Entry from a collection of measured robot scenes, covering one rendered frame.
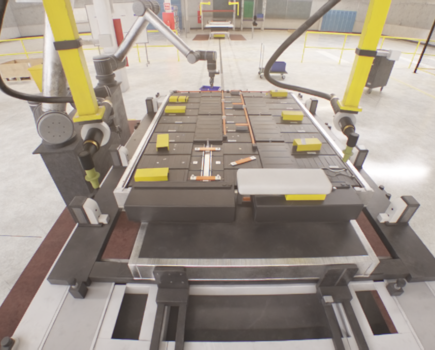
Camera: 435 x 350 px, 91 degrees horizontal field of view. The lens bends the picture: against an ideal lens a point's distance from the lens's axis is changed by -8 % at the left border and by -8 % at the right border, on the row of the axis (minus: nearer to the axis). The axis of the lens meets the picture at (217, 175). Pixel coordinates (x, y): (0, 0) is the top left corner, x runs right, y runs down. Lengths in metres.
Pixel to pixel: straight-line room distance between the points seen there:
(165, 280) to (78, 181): 1.39
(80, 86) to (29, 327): 0.84
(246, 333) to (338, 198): 0.62
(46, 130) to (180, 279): 1.17
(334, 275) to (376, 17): 0.87
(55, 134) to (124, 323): 1.12
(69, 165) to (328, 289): 1.83
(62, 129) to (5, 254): 1.49
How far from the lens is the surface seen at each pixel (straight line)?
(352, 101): 1.02
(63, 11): 0.74
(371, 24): 0.98
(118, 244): 2.29
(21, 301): 2.36
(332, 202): 0.99
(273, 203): 0.91
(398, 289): 1.16
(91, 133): 0.78
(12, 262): 2.67
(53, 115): 1.62
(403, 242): 1.33
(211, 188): 0.95
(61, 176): 2.12
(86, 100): 0.77
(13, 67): 9.81
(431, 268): 1.31
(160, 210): 0.92
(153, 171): 1.20
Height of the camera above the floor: 1.71
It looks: 37 degrees down
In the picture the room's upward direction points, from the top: straight up
